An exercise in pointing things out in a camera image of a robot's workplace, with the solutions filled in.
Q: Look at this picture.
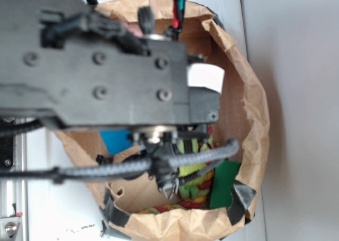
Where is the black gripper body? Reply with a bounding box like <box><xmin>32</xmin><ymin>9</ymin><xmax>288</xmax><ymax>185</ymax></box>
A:
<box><xmin>1</xmin><ymin>0</ymin><xmax>221</xmax><ymax>135</ymax></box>

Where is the blue block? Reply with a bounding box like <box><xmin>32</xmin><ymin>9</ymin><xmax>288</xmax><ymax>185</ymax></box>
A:
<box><xmin>100</xmin><ymin>130</ymin><xmax>132</xmax><ymax>156</ymax></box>

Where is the green block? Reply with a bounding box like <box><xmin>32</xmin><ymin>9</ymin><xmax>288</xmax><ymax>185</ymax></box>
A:
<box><xmin>209</xmin><ymin>160</ymin><xmax>241</xmax><ymax>209</ymax></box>

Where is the pink plush bunny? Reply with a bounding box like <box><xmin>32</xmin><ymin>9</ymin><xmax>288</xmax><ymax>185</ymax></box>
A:
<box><xmin>127</xmin><ymin>24</ymin><xmax>143</xmax><ymax>38</ymax></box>

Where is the brown paper bag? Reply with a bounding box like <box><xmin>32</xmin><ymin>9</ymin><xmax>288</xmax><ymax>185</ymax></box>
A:
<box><xmin>55</xmin><ymin>0</ymin><xmax>271</xmax><ymax>241</ymax></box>

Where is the green plush frog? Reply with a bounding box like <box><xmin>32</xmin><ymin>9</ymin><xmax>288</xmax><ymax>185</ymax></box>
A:
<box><xmin>177</xmin><ymin>139</ymin><xmax>214</xmax><ymax>203</ymax></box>

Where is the red wire bundle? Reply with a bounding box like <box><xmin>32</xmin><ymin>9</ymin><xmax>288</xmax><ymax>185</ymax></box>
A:
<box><xmin>168</xmin><ymin>0</ymin><xmax>193</xmax><ymax>32</ymax></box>

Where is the aluminium extrusion rail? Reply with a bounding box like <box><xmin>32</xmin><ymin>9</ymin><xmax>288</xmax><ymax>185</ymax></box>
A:
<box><xmin>1</xmin><ymin>134</ymin><xmax>29</xmax><ymax>240</ymax></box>

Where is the grey braided cable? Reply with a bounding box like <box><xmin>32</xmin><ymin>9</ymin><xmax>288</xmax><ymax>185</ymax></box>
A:
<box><xmin>0</xmin><ymin>138</ymin><xmax>240</xmax><ymax>185</ymax></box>

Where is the multicolour rope toy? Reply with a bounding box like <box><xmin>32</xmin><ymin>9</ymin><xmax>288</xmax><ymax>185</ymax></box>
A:
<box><xmin>136</xmin><ymin>124</ymin><xmax>217</xmax><ymax>215</ymax></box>

